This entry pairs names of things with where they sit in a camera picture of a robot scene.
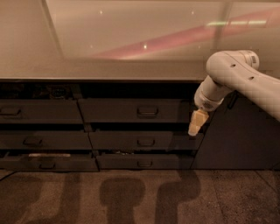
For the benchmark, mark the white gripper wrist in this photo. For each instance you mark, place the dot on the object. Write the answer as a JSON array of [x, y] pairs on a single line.
[[206, 104]]

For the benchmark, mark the dark drawer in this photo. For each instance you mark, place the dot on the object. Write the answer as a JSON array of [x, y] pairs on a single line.
[[144, 162], [135, 110], [144, 140], [75, 163], [44, 140], [39, 112]]

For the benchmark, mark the pale flat item in drawer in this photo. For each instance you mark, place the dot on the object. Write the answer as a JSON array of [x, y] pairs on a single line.
[[49, 155]]

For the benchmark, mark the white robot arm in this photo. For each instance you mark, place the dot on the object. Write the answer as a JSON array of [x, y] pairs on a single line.
[[229, 71]]

